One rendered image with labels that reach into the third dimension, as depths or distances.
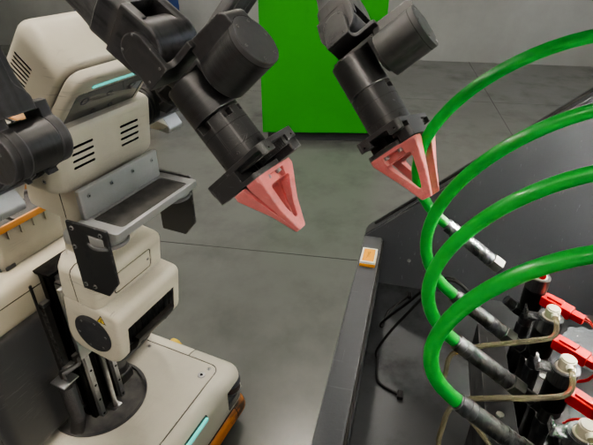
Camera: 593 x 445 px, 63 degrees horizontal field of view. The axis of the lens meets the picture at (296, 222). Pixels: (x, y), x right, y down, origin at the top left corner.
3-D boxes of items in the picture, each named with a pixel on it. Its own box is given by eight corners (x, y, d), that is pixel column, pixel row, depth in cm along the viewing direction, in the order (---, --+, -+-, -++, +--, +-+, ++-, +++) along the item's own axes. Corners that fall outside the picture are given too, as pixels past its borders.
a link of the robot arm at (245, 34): (167, 34, 57) (114, 48, 50) (222, -42, 50) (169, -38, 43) (232, 116, 58) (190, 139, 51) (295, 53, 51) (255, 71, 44)
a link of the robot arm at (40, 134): (9, 132, 76) (-23, 145, 72) (34, 101, 70) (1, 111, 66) (46, 181, 78) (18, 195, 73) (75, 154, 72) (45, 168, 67)
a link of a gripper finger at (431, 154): (462, 177, 62) (425, 116, 63) (446, 187, 56) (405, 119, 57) (418, 201, 66) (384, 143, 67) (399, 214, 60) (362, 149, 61)
